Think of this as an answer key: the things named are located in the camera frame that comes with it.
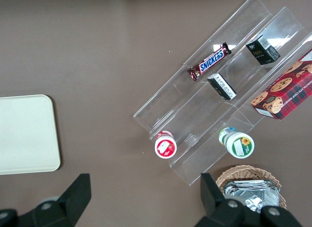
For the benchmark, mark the small black carton box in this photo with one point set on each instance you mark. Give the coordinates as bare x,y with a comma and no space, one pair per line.
263,51
222,87

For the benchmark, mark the red lid yogurt cup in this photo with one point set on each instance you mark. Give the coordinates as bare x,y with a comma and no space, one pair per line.
165,146

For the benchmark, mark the light wicker basket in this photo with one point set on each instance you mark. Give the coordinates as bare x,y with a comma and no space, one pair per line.
243,171

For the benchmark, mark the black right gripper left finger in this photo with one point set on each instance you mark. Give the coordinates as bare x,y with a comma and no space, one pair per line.
73,200

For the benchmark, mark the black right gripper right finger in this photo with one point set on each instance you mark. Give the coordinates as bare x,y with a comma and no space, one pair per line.
214,202

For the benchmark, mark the beige rectangular serving tray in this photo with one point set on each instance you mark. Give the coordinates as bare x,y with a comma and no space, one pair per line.
26,134

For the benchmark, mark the green lid yogurt cup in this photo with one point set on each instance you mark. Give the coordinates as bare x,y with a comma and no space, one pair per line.
240,145

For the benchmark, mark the clear acrylic stepped display stand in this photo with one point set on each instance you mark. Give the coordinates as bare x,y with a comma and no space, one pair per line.
195,109

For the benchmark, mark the red plaid cookie box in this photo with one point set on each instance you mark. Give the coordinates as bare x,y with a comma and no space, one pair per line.
285,92

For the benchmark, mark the Snickers chocolate bar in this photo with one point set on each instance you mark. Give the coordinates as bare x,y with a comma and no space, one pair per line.
210,61

